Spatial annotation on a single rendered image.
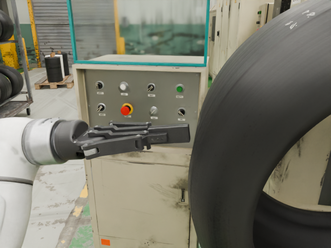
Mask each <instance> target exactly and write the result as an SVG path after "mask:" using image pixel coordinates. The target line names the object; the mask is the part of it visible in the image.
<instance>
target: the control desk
mask: <svg viewBox="0 0 331 248"><path fill-rule="evenodd" d="M72 71H73V79H74V87H75V95H76V104H77V112H78V119H79V120H83V121H85V122H86V123H87V124H88V126H90V127H91V128H93V127H94V126H96V125H103V126H109V121H116V122H140V123H147V122H151V124H152V126H154V125H168V124H189V128H190V137H191V139H190V142H189V143H174V144H155V145H151V149H149V150H147V147H146V146H144V150H142V151H135V152H129V153H122V154H115V155H106V156H100V157H96V158H93V159H90V160H86V158H85V159H84V167H85V175H86V184H87V192H88V200H89V208H90V216H91V225H92V233H93V241H94V248H199V241H198V238H197V235H196V231H195V227H194V224H193V220H192V216H191V212H190V206H189V198H188V173H189V165H190V159H191V154H192V149H193V144H194V139H195V134H196V129H197V125H198V120H199V115H200V111H201V108H202V105H203V102H204V100H205V97H206V95H207V88H208V71H209V57H207V66H206V67H199V66H163V65H127V64H91V63H76V64H73V65H72ZM101 239H107V240H110V246H107V245H102V244H101Z"/></svg>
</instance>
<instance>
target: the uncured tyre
mask: <svg viewBox="0 0 331 248"><path fill-rule="evenodd" d="M312 7H315V8H317V9H319V10H322V12H320V13H319V14H317V15H315V16H314V17H312V18H310V19H309V20H307V21H305V22H304V23H302V24H301V25H299V26H298V27H296V28H295V29H293V30H292V31H291V32H289V33H287V32H286V31H284V30H283V29H280V28H281V27H282V26H284V25H285V24H286V23H288V22H289V21H291V20H292V19H294V18H295V17H297V16H298V15H300V14H302V13H303V12H305V11H307V10H308V9H310V8H312ZM329 115H331V0H311V1H305V2H302V3H300V4H298V5H296V6H294V7H292V8H290V9H288V10H286V11H285V12H283V13H281V14H280V15H278V16H276V17H275V18H273V19H272V20H270V21H269V22H267V23H266V24H265V25H263V26H262V27H261V28H259V29H258V30H257V31H256V32H254V33H253V34H252V35H251V36H250V37H249V38H247V39H246V40H245V41H244V42H243V43H242V44H241V45H240V46H239V47H238V48H237V49H236V50H235V52H234V53H233V54H232V55H231V56H230V57H229V59H228V60H227V61H226V63H225V64H224V65H223V67H222V68H221V70H220V71H219V72H218V74H217V76H216V77H215V79H214V81H213V83H212V84H211V86H210V88H209V90H208V92H207V95H206V97H205V100H204V102H203V105H202V108H201V111H200V115H199V120H200V117H201V120H200V123H199V120H198V123H199V125H198V128H197V130H196V134H195V139H194V144H193V149H192V154H191V159H190V165H189V173H188V198H189V206H190V212H191V216H192V220H193V224H194V227H195V231H196V235H197V238H198V241H199V244H200V247H201V248H331V212H317V211H309V210H303V209H299V208H295V207H292V206H289V205H287V204H284V203H282V202H280V201H278V200H276V199H274V198H273V197H271V196H270V195H268V194H267V193H265V192H264V191H263V188H264V186H265V184H266V182H267V181H268V179H269V177H270V175H271V174H272V172H273V170H274V169H275V167H276V166H277V164H278V163H279V162H280V160H281V159H282V158H283V157H284V155H285V154H286V153H287V152H288V151H289V150H290V149H291V147H292V146H293V145H294V144H295V143H296V142H297V141H298V140H299V139H300V138H301V137H303V136H304V135H305V134H306V133H307V132H308V131H309V130H311V129H312V128H313V127H314V126H316V125H317V124H318V123H319V122H321V121H322V120H324V119H325V118H326V117H328V116H329Z"/></svg>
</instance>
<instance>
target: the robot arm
mask: <svg viewBox="0 0 331 248"><path fill-rule="evenodd" d="M190 139H191V137H190V128H189V124H168V125H154V126H152V124H151V122H147V123H140V122H116V121H109V126H103V125H96V126H94V127H93V128H91V127H90V126H88V124H87V123H86V122H85V121H83V120H70V121H67V120H66V119H63V118H60V117H58V118H48V119H29V118H25V117H12V118H2V119H0V248H22V245H23V242H24V238H25V235H26V231H27V227H28V223H29V219H30V214H31V207H32V189H33V182H34V179H35V176H36V174H37V172H38V170H39V167H40V166H41V165H50V164H64V163H66V162H67V161H69V160H79V159H85V158H86V160H90V159H93V158H96V157H100V156H106V155H115V154H122V153H129V152H135V151H142V150H144V146H146V147H147V150H149V149H151V145H155V144H174V143H189V142H190Z"/></svg>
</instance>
